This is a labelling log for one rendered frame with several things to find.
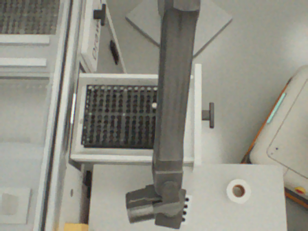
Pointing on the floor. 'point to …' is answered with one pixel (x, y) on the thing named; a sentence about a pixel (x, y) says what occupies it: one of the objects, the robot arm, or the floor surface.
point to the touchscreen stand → (218, 23)
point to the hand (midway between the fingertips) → (170, 210)
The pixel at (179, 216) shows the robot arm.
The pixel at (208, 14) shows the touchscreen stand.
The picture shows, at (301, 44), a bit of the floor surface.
